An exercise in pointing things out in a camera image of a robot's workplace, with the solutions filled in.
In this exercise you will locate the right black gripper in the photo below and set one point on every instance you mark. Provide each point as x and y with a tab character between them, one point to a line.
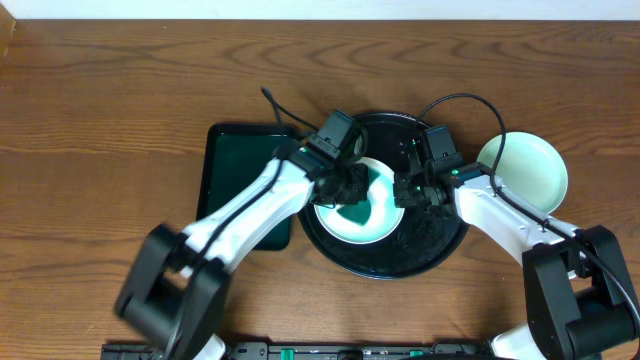
402	195

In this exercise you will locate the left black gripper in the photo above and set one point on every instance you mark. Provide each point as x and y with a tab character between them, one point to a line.
351	185

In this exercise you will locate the green sponge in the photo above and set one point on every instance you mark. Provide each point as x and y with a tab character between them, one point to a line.
359	213

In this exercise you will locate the white plate with green stain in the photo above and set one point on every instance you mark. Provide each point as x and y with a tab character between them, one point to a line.
385	215

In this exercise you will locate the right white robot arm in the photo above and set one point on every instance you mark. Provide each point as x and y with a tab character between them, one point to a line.
579	297

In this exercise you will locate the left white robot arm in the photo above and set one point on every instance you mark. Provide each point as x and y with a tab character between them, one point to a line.
174	294

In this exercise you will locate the round black tray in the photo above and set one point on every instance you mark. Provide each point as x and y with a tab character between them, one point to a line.
423	238

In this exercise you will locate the dark green rectangular tray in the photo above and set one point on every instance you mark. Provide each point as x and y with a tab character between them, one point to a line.
235	155

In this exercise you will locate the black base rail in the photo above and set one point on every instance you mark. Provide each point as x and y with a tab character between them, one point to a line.
264	351

